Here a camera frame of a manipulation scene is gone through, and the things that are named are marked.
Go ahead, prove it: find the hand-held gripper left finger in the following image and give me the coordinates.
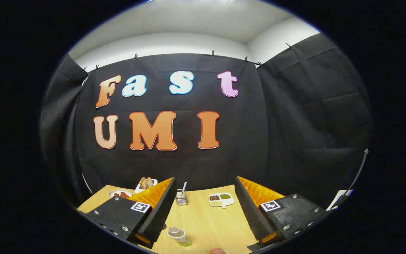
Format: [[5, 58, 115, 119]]
[[86, 177, 177, 247]]

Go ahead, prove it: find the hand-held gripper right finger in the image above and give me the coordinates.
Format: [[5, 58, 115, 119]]
[[234, 176, 327, 247]]

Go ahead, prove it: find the clear plastic juice bottle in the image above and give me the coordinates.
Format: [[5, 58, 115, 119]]
[[167, 226, 193, 247]]

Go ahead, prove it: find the metal cutlery holder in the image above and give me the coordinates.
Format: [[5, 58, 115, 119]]
[[176, 190, 189, 206]]

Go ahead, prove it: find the white divided grain dish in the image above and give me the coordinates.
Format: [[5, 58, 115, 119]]
[[209, 193, 235, 208]]

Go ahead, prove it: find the white toaster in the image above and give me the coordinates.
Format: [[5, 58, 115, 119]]
[[135, 179, 158, 194]]

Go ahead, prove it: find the wooden table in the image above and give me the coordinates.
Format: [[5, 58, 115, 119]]
[[77, 184, 270, 254]]

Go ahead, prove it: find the white round plate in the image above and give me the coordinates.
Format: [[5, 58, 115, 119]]
[[109, 189, 133, 199]]

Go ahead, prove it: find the white paper sheet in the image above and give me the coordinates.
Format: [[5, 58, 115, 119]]
[[327, 190, 354, 211]]

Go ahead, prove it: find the thin black cable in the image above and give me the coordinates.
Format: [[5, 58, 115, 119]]
[[330, 149, 369, 209]]

